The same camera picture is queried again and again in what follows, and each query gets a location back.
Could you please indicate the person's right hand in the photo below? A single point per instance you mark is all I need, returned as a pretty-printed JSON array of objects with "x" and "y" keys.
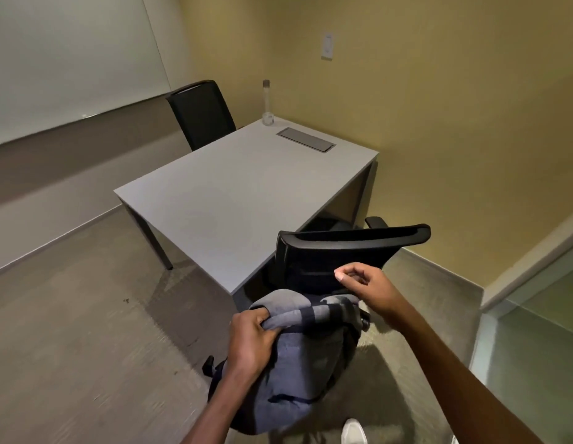
[{"x": 374, "y": 291}]

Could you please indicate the person's left hand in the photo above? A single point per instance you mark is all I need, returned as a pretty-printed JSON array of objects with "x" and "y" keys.
[{"x": 249, "y": 342}]

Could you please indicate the grey backpack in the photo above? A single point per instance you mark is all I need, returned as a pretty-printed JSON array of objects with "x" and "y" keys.
[{"x": 305, "y": 356}]

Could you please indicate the black office chair with armrests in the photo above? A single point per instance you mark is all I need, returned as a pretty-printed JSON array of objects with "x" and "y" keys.
[{"x": 314, "y": 261}]

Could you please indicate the person's left forearm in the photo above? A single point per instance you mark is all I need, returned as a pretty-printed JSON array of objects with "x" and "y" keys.
[{"x": 221, "y": 411}]

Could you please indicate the person's right forearm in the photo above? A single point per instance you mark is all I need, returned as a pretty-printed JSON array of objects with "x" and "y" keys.
[{"x": 453, "y": 379}]

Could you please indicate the person's left white shoe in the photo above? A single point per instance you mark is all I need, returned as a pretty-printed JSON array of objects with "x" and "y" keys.
[{"x": 353, "y": 433}]

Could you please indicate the black mesh-back chair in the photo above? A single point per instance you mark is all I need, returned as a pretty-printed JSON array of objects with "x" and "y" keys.
[{"x": 200, "y": 115}]

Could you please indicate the white table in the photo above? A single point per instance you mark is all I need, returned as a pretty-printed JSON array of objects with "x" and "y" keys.
[{"x": 231, "y": 198}]

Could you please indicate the frosted glass partition panel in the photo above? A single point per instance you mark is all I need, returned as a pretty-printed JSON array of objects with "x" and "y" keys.
[{"x": 536, "y": 365}]

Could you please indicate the clear plastic water bottle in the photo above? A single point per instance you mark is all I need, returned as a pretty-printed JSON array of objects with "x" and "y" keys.
[{"x": 267, "y": 106}]

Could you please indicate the white wall switch plate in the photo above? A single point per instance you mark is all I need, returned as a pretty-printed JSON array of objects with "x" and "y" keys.
[{"x": 327, "y": 46}]

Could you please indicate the white wall whiteboard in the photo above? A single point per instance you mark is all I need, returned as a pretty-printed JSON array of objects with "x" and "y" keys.
[{"x": 69, "y": 60}]

